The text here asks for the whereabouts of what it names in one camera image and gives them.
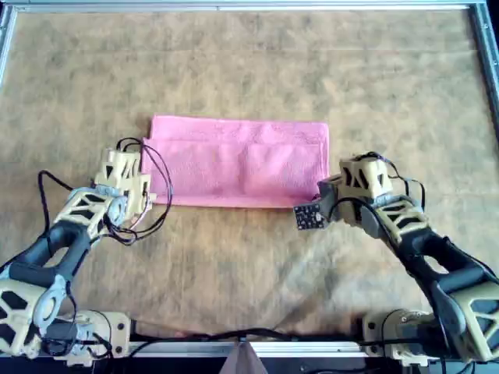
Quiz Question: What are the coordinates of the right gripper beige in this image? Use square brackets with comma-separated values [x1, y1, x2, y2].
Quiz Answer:
[317, 152, 394, 227]

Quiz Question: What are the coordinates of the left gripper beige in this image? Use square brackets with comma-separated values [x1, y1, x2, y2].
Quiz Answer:
[93, 150, 153, 217]

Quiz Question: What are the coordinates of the pink terry cloth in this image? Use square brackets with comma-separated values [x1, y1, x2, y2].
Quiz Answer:
[140, 114, 331, 210]

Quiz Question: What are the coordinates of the beige felt table cover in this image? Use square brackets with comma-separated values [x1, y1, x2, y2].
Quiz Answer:
[0, 9, 492, 344]

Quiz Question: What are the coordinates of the brown triangular stand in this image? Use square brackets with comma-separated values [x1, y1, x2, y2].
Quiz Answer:
[220, 342, 268, 374]

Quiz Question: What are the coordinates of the black cable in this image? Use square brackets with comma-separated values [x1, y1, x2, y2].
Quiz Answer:
[128, 326, 367, 348]
[380, 153, 426, 210]
[37, 170, 75, 242]
[101, 136, 175, 247]

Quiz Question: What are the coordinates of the black camera circuit board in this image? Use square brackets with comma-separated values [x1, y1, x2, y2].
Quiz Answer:
[292, 201, 327, 231]

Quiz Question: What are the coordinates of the beige arm base mount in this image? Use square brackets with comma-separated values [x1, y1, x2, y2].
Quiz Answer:
[58, 309, 132, 367]
[362, 309, 441, 367]

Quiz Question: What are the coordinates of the aluminium frame rail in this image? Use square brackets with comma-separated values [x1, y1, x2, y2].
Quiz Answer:
[467, 5, 499, 129]
[5, 0, 487, 12]
[0, 5, 19, 89]
[130, 340, 370, 358]

